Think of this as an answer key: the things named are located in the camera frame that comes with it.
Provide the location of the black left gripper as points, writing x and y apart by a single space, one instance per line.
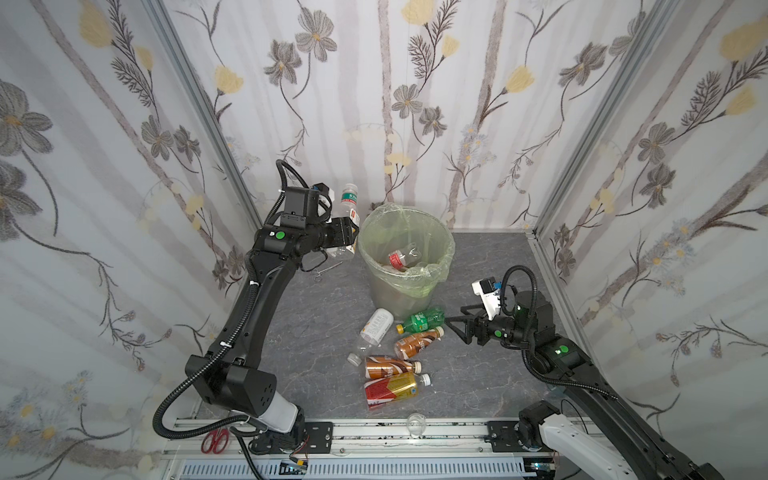
339 234

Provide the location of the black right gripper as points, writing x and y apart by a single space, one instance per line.
477 327

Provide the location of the clear square bottle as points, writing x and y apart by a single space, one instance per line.
347 207

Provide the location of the small red label bottle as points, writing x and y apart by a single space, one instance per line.
405 258

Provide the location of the green soda bottle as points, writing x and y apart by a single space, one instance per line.
430 318

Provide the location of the brown coffee bottle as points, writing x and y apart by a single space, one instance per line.
408 347
382 366

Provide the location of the white label bottle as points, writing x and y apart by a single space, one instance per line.
370 336

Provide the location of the red yellow tea bottle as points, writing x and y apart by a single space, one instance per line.
404 386

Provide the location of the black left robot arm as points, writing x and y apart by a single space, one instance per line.
228 374

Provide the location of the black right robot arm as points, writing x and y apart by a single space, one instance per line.
643 452

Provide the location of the green translucent bin liner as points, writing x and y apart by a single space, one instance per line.
408 282

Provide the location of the green plastic waste bin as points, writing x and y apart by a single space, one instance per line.
403 282

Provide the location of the small metal scissors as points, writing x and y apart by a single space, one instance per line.
318 275

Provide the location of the clear glass bulb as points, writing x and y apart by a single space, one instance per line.
416 424

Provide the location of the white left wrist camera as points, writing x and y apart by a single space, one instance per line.
325 195

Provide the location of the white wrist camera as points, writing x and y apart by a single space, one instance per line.
325 195
488 290

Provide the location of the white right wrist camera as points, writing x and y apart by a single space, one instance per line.
488 290

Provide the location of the aluminium rail base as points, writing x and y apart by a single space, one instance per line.
408 441

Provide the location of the red handled scissors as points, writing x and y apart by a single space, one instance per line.
215 441

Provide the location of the white slotted cable duct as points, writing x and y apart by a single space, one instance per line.
362 468

